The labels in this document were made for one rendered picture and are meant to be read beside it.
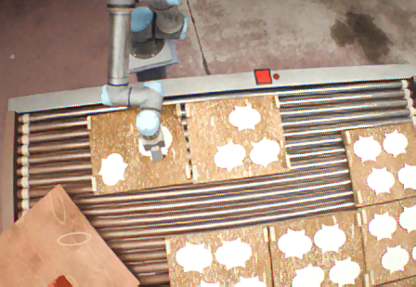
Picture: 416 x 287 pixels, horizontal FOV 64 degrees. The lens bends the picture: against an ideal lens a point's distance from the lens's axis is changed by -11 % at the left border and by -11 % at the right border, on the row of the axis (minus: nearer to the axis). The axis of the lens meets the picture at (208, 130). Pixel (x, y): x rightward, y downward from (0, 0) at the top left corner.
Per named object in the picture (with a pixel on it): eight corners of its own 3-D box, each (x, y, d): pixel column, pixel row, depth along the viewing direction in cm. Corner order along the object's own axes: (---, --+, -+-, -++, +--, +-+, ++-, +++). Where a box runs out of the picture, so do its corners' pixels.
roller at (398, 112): (21, 147, 157) (17, 144, 153) (412, 108, 173) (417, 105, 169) (20, 157, 156) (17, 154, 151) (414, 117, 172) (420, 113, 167)
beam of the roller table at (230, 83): (13, 102, 166) (7, 97, 160) (408, 68, 182) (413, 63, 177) (12, 118, 163) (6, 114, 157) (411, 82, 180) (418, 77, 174)
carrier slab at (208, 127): (184, 104, 162) (184, 103, 161) (275, 96, 166) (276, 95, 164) (193, 184, 152) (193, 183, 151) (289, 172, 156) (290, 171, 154)
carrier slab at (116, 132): (88, 117, 159) (87, 115, 157) (179, 103, 162) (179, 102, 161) (95, 195, 149) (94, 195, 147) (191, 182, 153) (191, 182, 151)
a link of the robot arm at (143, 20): (132, 19, 166) (127, 3, 153) (160, 21, 166) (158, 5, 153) (127, 42, 163) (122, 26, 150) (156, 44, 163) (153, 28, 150)
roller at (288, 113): (21, 136, 159) (17, 133, 154) (409, 99, 175) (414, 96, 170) (21, 147, 158) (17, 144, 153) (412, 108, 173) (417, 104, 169)
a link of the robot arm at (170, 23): (157, 17, 164) (136, -38, 110) (189, 19, 165) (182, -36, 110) (154, 41, 164) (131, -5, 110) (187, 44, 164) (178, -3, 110)
